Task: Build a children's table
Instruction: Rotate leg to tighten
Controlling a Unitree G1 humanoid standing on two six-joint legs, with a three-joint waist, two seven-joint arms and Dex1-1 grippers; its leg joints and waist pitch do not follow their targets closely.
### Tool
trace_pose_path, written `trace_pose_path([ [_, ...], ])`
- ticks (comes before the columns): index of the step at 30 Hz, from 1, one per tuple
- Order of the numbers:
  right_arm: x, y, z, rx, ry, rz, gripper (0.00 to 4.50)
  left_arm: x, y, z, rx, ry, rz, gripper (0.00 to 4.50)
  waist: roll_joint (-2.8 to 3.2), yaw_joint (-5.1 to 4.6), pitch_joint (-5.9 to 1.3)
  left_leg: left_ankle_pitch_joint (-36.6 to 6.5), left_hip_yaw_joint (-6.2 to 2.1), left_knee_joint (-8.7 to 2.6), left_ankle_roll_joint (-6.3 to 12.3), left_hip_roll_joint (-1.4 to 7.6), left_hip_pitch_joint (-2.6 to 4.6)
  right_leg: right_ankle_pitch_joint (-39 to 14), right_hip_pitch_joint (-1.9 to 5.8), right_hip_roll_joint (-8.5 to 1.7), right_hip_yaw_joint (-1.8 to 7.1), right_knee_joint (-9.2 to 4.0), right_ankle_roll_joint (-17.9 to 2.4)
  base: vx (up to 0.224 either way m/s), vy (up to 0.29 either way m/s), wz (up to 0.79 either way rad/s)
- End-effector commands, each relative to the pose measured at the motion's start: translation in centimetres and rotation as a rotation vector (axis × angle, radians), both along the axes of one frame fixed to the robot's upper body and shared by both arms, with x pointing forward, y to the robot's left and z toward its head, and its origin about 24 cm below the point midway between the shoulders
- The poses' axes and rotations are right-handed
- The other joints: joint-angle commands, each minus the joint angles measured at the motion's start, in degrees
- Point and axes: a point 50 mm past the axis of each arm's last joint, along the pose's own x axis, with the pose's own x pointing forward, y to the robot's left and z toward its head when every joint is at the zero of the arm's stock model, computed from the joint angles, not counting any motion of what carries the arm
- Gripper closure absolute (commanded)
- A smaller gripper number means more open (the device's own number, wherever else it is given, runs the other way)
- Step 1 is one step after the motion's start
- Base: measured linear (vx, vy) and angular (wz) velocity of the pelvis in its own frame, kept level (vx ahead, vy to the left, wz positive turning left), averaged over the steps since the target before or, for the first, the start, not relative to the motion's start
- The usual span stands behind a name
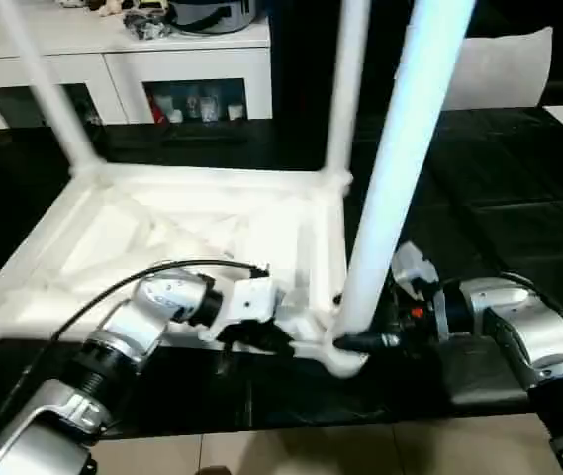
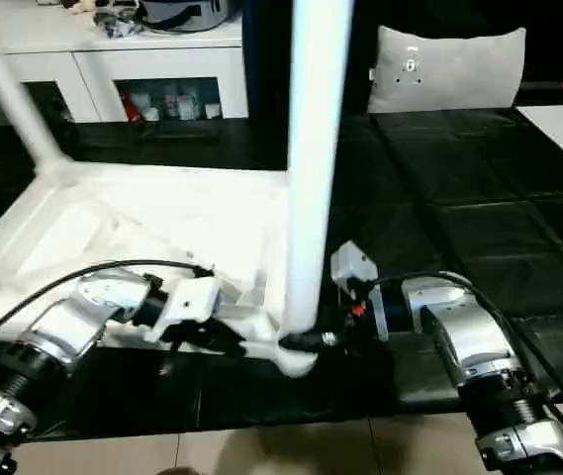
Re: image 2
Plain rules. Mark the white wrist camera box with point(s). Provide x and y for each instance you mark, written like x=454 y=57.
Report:
x=355 y=265
x=190 y=302

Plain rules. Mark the grey pillow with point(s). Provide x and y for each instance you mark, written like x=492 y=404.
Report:
x=449 y=69

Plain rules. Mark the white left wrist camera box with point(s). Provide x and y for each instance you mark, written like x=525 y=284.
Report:
x=190 y=302

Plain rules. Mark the grey black bag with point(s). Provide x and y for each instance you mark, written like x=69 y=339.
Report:
x=172 y=14

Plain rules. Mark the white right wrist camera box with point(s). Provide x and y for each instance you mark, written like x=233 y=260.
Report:
x=355 y=265

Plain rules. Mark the white plastic table top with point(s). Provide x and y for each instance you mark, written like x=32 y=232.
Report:
x=113 y=218

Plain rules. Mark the white cabinet with glass doors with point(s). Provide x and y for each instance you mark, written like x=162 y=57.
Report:
x=63 y=54

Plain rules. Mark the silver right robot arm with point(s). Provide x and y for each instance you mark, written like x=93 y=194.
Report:
x=469 y=346

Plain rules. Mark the black work mat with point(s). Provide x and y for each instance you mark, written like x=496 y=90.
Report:
x=489 y=208

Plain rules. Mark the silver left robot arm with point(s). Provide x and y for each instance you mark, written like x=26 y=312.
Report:
x=63 y=336

